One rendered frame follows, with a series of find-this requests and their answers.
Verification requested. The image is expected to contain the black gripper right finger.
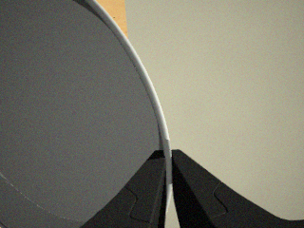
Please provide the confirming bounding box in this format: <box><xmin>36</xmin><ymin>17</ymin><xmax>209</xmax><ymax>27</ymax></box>
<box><xmin>171</xmin><ymin>149</ymin><xmax>304</xmax><ymax>228</ymax></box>

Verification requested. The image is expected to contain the grey plate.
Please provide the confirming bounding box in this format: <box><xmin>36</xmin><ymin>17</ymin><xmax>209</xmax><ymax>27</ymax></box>
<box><xmin>0</xmin><ymin>0</ymin><xmax>172</xmax><ymax>228</ymax></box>

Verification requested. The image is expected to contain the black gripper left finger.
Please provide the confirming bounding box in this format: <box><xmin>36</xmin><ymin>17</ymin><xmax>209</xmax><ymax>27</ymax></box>
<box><xmin>80</xmin><ymin>150</ymin><xmax>166</xmax><ymax>228</ymax></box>

